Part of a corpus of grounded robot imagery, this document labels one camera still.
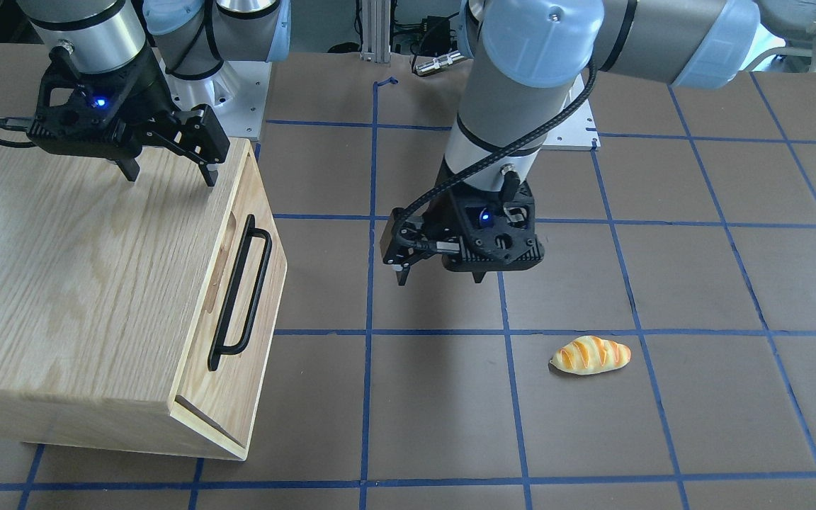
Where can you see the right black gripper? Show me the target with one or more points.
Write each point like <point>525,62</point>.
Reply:
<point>148,97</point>

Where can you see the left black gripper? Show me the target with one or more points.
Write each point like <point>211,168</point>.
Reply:
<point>448,210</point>

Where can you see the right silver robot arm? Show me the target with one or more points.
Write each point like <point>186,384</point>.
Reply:
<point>180,75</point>

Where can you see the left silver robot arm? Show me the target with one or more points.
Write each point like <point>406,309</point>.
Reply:
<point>534,64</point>

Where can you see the light wooden drawer cabinet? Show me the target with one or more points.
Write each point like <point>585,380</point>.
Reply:
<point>101,283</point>

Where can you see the toy bread loaf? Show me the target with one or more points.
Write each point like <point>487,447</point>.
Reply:
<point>590,355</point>

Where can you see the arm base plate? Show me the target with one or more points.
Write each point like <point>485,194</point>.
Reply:
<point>237,94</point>
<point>576,133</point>

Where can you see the aluminium frame post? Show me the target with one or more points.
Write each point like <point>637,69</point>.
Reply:
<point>376,28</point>

